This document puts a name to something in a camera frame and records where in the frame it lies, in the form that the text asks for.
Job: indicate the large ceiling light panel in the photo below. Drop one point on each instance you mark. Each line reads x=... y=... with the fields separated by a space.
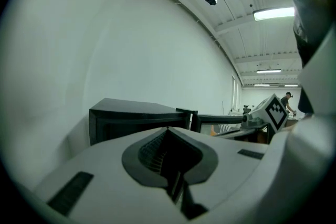
x=274 y=14

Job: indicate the long ceiling light strip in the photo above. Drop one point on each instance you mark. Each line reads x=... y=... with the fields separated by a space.
x=268 y=70

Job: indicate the large black open box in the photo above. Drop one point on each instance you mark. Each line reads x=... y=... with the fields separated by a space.
x=136 y=120

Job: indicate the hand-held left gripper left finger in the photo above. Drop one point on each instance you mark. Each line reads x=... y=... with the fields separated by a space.
x=105 y=165

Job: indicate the short ceiling light strip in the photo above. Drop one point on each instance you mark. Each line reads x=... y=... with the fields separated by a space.
x=261 y=85
x=292 y=85

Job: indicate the orange object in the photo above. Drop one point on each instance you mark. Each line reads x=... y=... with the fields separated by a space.
x=213 y=132

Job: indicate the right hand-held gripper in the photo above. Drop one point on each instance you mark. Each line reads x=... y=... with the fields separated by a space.
x=275 y=112

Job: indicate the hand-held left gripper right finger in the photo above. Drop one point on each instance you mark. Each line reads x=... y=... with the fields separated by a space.
x=231 y=162

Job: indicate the striped object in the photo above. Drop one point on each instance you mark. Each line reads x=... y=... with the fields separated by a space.
x=226 y=128

